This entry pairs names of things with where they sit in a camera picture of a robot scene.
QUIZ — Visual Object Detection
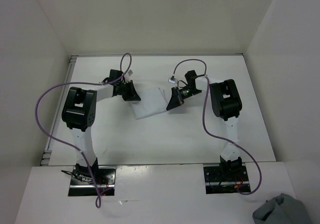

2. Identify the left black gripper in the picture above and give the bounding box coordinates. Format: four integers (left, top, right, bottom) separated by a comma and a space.
117, 80, 141, 101

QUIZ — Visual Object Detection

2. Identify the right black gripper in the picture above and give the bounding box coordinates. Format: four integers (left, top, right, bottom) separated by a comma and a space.
166, 86, 202, 111

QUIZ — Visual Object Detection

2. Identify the white skirt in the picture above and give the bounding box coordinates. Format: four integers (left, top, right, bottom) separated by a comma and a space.
129, 87, 168, 120

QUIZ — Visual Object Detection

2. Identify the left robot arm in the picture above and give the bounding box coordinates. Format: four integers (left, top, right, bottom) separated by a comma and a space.
61, 69, 141, 184

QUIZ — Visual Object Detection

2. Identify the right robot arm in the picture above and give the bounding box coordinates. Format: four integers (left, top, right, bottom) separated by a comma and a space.
166, 70, 243, 181

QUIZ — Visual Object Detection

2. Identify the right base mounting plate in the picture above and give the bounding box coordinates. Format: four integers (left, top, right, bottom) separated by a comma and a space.
203, 164, 251, 195

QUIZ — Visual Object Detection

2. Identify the base mounting plate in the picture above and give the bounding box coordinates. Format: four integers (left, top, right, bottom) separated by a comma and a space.
62, 166, 116, 197
203, 164, 251, 195

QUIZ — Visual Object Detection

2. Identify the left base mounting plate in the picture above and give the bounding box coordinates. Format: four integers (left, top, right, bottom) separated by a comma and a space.
62, 166, 116, 197

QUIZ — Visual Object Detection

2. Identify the grey cloth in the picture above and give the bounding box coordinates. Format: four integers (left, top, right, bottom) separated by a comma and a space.
252, 193, 313, 224

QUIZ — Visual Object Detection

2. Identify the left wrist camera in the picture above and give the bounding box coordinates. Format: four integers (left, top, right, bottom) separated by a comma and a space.
124, 69, 133, 82

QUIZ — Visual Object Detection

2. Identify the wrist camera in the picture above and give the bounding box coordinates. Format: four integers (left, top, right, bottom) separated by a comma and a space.
168, 75, 178, 87
124, 69, 133, 82

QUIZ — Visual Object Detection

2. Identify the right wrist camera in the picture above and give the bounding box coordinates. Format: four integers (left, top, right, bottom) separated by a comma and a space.
168, 75, 178, 87

